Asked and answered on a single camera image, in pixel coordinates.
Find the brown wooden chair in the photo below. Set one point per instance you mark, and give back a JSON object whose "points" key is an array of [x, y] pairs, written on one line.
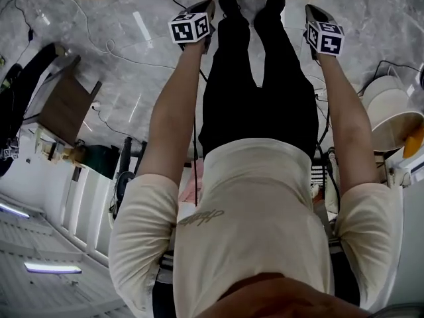
{"points": [[68, 104]]}

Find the long ceiling light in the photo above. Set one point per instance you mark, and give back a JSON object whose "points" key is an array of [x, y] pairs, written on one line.
{"points": [[13, 210], [53, 268]]}

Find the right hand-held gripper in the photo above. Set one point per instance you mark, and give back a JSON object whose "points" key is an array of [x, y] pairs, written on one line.
{"points": [[326, 40]]}

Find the white cylindrical stool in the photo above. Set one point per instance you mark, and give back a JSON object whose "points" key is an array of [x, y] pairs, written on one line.
{"points": [[387, 111]]}

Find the dark green bin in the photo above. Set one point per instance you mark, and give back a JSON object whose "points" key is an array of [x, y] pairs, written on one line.
{"points": [[101, 161]]}

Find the person's cream t-shirt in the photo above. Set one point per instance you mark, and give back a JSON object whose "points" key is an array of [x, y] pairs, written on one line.
{"points": [[251, 217]]}

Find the person's right forearm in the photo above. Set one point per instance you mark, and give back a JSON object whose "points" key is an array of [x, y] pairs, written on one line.
{"points": [[348, 121]]}

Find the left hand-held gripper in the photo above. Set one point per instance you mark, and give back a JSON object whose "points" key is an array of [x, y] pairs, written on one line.
{"points": [[185, 28]]}

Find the person's black trousers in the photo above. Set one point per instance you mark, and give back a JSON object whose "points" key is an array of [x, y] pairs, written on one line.
{"points": [[261, 94]]}

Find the person's left forearm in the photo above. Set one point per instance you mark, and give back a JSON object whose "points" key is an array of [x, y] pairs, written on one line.
{"points": [[169, 118]]}

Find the person's black shoe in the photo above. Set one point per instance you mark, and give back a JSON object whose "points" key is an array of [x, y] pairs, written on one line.
{"points": [[275, 2], [229, 4]]}

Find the white power strip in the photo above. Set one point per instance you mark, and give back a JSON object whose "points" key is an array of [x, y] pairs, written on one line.
{"points": [[320, 94]]}

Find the orange plastic object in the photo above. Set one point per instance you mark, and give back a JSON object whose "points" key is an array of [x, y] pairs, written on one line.
{"points": [[414, 146]]}

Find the person's black left shoe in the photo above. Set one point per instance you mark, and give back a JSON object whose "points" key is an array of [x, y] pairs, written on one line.
{"points": [[229, 4]]}

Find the person's black right shoe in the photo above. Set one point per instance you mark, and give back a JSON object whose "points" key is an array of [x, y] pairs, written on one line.
{"points": [[275, 2]]}

